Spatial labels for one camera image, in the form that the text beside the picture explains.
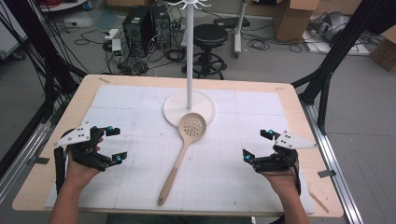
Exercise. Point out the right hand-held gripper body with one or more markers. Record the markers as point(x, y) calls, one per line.
point(285, 152)

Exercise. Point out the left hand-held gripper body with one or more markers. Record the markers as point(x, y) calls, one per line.
point(76, 137)

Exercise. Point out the person's right hand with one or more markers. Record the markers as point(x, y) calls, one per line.
point(281, 182)

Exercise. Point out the person's left hand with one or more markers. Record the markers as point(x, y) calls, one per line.
point(79, 174)

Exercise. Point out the white grid mat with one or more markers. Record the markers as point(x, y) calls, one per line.
point(218, 168)

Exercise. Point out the black tape piece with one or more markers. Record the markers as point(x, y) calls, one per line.
point(327, 173)
point(40, 160)

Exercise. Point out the thin wooden stick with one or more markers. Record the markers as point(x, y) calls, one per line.
point(318, 201)

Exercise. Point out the beige slotted spoon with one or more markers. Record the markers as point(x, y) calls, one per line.
point(191, 127)

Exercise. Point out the white hook rack stand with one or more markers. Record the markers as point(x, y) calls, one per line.
point(189, 102)

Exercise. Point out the white power adapter box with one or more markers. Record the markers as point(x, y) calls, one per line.
point(116, 46)

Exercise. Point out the person's lap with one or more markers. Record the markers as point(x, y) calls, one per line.
point(177, 219)

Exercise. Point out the white power strip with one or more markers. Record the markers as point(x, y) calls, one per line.
point(111, 33)

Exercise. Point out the black computer tower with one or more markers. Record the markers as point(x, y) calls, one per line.
point(137, 29)
point(162, 26)

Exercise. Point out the white stand leg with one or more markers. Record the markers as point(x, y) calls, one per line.
point(239, 28)

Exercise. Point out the black round stool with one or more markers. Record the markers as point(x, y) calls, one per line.
point(211, 35)

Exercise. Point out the large cardboard box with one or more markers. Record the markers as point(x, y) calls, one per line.
point(292, 18)

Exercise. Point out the black flat device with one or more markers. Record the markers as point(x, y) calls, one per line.
point(232, 21)

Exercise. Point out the grey headset device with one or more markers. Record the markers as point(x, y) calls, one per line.
point(334, 25)

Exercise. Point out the white round table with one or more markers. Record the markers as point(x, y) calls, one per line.
point(62, 4)

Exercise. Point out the small cardboard box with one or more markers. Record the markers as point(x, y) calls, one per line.
point(384, 51)

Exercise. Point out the aluminium rail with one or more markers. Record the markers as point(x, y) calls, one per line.
point(21, 161)
point(336, 174)

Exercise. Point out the black metal frame strut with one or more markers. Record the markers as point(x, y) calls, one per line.
point(339, 53)
point(46, 53)

